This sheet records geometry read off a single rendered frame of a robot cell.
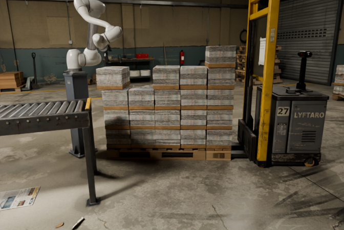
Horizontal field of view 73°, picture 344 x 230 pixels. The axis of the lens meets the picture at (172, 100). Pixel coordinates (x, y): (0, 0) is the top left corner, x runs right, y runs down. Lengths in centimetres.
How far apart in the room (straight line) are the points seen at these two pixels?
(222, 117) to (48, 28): 769
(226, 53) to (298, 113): 97
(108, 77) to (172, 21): 724
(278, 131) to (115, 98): 178
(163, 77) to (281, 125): 134
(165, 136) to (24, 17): 766
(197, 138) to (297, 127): 105
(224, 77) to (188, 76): 38
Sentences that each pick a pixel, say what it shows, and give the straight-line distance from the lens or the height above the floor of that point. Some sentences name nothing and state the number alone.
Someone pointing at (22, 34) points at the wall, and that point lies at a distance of 954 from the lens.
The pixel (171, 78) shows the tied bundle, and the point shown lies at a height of 95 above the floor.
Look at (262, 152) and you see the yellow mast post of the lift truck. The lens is 270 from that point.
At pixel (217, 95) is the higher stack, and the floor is 77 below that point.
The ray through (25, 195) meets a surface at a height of 1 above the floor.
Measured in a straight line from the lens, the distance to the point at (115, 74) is 262.
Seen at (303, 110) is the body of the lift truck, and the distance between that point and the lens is 273.
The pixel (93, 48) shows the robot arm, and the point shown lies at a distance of 295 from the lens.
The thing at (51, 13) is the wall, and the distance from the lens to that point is 939.
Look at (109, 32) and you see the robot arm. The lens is 235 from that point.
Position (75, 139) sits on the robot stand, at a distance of 312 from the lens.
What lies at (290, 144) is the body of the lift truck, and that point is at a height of 27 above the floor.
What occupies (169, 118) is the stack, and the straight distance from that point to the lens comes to 262.
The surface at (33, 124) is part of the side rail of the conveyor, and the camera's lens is 200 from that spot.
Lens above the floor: 128
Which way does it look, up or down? 13 degrees down
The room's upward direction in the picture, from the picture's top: 1 degrees counter-clockwise
